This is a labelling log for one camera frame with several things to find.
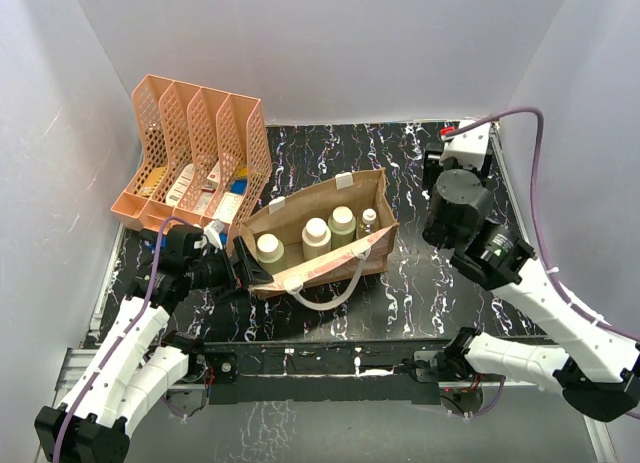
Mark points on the brown canvas tote bag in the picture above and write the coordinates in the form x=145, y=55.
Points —
x=327, y=281

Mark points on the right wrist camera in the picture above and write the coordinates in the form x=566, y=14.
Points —
x=470, y=150

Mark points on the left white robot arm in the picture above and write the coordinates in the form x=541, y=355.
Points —
x=128, y=374

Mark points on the pink plastic file organizer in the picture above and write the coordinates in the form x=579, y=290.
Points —
x=181, y=123

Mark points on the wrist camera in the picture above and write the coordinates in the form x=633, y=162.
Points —
x=470, y=150
x=216, y=233

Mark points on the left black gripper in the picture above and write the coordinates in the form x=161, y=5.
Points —
x=250, y=272

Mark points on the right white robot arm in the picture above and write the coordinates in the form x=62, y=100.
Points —
x=594, y=370

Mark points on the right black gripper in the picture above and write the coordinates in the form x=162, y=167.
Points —
x=433, y=170

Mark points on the beige bottle leftmost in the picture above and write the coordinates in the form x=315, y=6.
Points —
x=271, y=253

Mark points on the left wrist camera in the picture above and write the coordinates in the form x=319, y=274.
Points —
x=216, y=233

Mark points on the black front rail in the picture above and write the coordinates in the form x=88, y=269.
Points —
x=318, y=371

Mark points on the beige bottle middle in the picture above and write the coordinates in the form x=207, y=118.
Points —
x=316, y=238

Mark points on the yellow box in organizer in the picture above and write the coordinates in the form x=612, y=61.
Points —
x=152, y=181

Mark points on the green bottle with beige cap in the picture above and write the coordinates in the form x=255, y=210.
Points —
x=342, y=225

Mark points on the white red box in organizer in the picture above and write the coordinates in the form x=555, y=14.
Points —
x=213, y=179

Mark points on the small clear bottle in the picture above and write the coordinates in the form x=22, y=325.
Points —
x=368, y=223

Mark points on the blue white small box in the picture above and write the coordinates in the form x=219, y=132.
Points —
x=150, y=240

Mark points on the blue yellow item in organizer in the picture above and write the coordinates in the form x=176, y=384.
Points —
x=239, y=182

